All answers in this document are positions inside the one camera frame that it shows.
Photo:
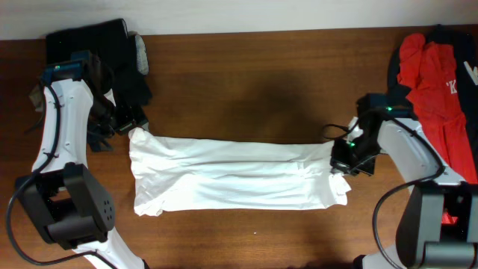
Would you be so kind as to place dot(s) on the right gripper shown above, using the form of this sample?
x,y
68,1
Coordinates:
x,y
351,161

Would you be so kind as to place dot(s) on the red t-shirt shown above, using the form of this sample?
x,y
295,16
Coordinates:
x,y
428,69

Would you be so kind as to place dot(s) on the black garment with white letters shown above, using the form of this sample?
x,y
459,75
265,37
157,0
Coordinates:
x,y
465,53

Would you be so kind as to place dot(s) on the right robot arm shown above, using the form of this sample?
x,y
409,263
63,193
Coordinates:
x,y
438,228

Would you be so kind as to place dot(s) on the black folded garment stack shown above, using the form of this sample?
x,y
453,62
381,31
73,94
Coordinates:
x,y
115,25

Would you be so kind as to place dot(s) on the white robot print t-shirt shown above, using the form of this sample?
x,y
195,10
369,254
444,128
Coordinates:
x,y
181,174

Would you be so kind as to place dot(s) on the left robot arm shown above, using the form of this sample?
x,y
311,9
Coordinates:
x,y
66,204

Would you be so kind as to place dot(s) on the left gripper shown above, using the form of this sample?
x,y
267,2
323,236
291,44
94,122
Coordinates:
x,y
125,122

